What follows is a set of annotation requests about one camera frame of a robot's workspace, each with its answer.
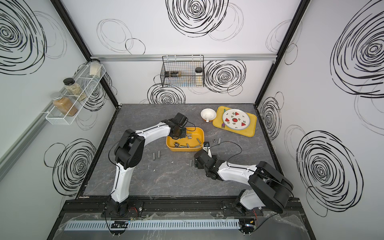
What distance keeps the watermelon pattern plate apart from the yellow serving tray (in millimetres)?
11

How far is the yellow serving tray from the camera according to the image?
105cm

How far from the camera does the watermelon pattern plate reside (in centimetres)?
108
